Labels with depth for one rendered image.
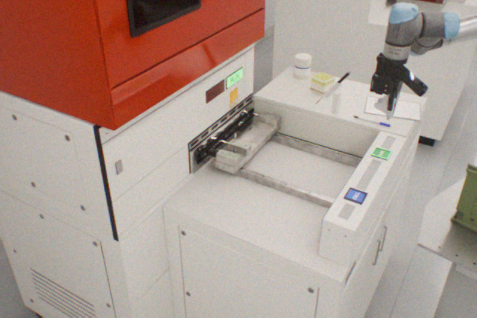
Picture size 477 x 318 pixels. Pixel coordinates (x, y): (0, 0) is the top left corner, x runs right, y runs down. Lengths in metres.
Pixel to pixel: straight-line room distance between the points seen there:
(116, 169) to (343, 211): 0.65
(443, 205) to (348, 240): 0.48
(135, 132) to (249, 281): 0.60
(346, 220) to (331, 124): 0.58
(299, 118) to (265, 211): 0.48
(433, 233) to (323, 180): 0.40
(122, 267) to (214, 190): 0.39
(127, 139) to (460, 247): 1.03
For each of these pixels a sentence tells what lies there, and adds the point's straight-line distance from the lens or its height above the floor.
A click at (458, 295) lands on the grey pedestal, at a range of 1.83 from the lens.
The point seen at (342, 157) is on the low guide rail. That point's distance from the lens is 1.81.
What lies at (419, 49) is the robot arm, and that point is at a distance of 1.57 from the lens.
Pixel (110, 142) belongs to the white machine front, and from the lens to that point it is 1.31.
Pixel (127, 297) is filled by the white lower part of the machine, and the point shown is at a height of 0.56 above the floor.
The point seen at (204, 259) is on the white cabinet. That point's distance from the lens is 1.64.
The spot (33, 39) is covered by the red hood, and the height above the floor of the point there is 1.43.
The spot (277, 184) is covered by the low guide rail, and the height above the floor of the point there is 0.85.
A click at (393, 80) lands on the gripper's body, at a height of 1.24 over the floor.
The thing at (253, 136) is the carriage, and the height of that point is 0.88.
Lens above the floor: 1.85
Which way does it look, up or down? 31 degrees down
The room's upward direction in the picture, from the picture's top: straight up
